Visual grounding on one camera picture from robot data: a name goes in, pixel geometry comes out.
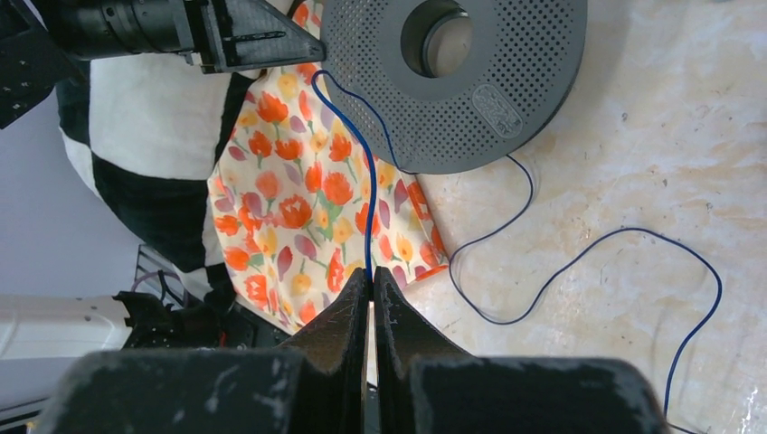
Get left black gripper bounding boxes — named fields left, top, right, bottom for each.
left=1, top=0, right=327, bottom=127

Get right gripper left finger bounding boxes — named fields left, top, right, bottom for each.
left=279, top=269, right=370, bottom=433

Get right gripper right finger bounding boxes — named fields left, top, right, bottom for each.
left=372, top=267, right=473, bottom=433

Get dark grey cable spool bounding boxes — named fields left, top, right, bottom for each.
left=320, top=1, right=588, bottom=175

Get thin blue cable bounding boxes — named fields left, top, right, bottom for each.
left=310, top=69, right=724, bottom=420

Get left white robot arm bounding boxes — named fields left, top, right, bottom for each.
left=1, top=1, right=325, bottom=360

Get black white checkered pillow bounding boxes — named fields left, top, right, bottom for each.
left=55, top=54, right=257, bottom=306

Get floral orange cloth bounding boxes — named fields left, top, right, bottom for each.
left=207, top=0, right=450, bottom=336

